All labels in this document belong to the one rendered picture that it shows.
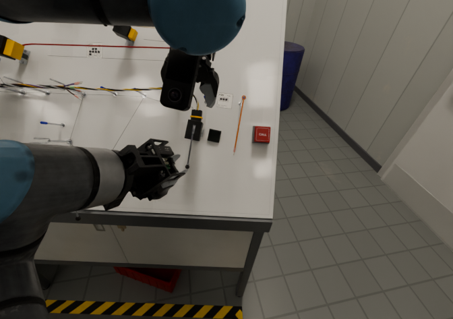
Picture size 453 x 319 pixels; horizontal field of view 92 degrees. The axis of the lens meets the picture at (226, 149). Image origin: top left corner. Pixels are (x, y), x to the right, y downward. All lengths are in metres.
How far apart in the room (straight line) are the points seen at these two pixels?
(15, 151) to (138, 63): 0.60
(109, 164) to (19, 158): 0.09
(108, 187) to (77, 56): 0.65
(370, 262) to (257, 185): 1.38
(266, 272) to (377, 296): 0.69
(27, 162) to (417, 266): 2.18
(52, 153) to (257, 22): 0.71
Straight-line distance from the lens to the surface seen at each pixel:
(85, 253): 1.24
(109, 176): 0.29
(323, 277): 1.77
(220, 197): 0.74
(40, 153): 0.26
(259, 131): 0.70
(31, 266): 0.31
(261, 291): 1.61
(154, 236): 0.98
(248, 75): 0.76
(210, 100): 0.47
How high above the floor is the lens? 1.50
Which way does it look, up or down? 39 degrees down
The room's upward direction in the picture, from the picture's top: 5 degrees clockwise
